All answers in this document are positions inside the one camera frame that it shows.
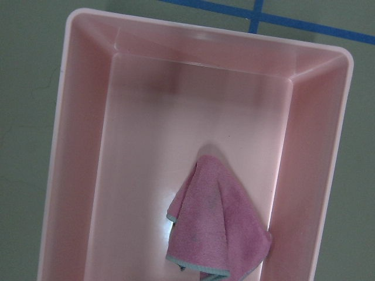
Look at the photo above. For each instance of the pink plastic bin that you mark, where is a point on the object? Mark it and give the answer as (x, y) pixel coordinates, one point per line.
(139, 99)

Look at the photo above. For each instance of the maroon wiping cloth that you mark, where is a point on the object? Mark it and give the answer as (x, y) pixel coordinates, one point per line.
(216, 230)

